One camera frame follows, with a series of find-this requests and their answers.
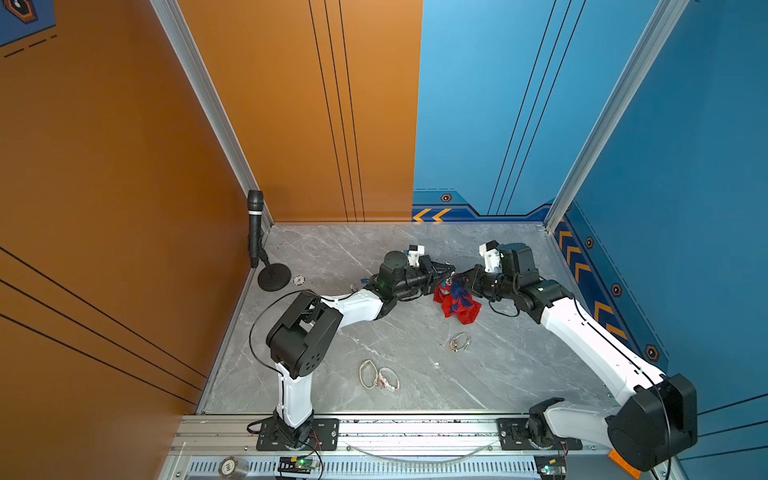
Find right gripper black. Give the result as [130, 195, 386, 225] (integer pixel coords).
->
[453, 264, 519, 302]

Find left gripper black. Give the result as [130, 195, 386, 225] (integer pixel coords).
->
[391, 258, 455, 299]

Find red and blue cloth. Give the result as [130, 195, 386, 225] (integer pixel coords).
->
[433, 276, 481, 325]

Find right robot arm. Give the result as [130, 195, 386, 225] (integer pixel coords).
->
[466, 265, 698, 471]

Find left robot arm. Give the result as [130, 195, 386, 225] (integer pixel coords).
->
[266, 246, 455, 447]

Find pink white watch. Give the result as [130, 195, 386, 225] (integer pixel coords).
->
[377, 367, 401, 393]

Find beige band watch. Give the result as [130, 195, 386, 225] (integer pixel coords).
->
[358, 359, 379, 390]

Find black microphone on stand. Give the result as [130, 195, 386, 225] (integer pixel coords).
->
[247, 189, 291, 292]

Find green circuit board right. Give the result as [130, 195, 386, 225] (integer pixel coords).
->
[534, 456, 567, 480]

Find green circuit board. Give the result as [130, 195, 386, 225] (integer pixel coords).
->
[534, 456, 567, 480]
[276, 456, 322, 479]

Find orange toy brick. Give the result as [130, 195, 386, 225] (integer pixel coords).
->
[608, 450, 642, 480]

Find green circuit board left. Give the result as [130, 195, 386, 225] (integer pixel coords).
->
[276, 456, 322, 479]

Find silver tape roll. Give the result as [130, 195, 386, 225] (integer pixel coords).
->
[218, 456, 250, 480]

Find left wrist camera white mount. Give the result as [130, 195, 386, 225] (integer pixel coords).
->
[406, 244, 425, 268]

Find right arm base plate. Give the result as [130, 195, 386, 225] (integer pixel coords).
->
[496, 417, 583, 452]

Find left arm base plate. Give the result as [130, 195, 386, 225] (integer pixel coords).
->
[253, 417, 339, 452]

